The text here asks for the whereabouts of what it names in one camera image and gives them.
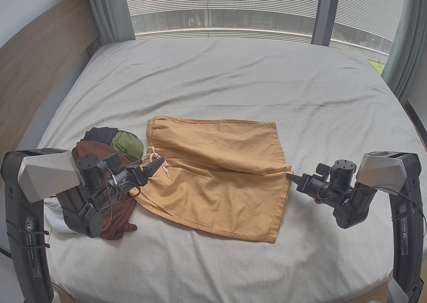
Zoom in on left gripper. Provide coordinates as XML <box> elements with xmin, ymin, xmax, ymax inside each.
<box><xmin>113</xmin><ymin>156</ymin><xmax>166</xmax><ymax>192</ymax></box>

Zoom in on white garment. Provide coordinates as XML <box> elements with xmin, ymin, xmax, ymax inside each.
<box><xmin>43</xmin><ymin>197</ymin><xmax>79</xmax><ymax>235</ymax></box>

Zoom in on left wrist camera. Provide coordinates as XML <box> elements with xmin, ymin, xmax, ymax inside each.
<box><xmin>103</xmin><ymin>153</ymin><xmax>123</xmax><ymax>173</ymax></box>

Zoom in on brown garment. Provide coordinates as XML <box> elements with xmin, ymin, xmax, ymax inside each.
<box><xmin>71</xmin><ymin>140</ymin><xmax>144</xmax><ymax>241</ymax></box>

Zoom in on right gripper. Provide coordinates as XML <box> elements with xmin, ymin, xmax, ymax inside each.
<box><xmin>285</xmin><ymin>172</ymin><xmax>329</xmax><ymax>197</ymax></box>

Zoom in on green garment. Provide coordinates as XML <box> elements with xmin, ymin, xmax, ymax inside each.
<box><xmin>110</xmin><ymin>130</ymin><xmax>145</xmax><ymax>163</ymax></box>

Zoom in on tan shorts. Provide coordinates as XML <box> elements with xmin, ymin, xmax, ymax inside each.
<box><xmin>133</xmin><ymin>115</ymin><xmax>293</xmax><ymax>245</ymax></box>

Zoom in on black garment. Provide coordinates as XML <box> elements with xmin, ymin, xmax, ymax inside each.
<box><xmin>83</xmin><ymin>126</ymin><xmax>118</xmax><ymax>146</ymax></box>

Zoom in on bed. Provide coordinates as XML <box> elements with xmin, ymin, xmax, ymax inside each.
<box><xmin>0</xmin><ymin>0</ymin><xmax>427</xmax><ymax>303</ymax></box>

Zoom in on grey-green curtain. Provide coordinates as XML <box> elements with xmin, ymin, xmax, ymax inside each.
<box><xmin>380</xmin><ymin>0</ymin><xmax>427</xmax><ymax>104</ymax></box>
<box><xmin>69</xmin><ymin>0</ymin><xmax>135</xmax><ymax>46</ymax></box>

